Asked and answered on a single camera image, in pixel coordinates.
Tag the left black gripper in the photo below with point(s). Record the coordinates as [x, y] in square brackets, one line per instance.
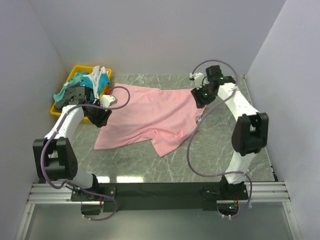
[101, 121]

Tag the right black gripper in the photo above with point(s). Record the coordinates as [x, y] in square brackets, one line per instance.
[199, 101]

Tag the pink t shirt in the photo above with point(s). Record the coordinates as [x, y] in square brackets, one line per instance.
[165, 117]

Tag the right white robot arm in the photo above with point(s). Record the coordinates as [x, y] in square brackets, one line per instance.
[250, 133]

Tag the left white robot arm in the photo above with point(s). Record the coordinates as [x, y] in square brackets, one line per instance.
[54, 156]

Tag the teal t shirt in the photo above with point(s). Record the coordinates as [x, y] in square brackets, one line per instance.
[87, 83]

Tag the grey t shirt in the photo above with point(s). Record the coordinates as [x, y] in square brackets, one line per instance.
[72, 95]

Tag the white t shirt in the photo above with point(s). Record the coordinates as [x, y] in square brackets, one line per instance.
[96, 72]

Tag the light green t shirt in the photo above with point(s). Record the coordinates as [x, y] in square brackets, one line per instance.
[75, 81]

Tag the black base bar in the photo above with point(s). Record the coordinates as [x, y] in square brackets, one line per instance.
[170, 195]

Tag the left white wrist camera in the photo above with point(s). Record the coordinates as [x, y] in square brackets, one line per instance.
[108, 99]

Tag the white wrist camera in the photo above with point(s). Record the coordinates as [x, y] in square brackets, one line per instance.
[108, 99]
[197, 78]

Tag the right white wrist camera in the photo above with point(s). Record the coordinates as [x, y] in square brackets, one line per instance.
[197, 78]

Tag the aluminium rail frame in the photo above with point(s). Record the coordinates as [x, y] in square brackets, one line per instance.
[51, 215]

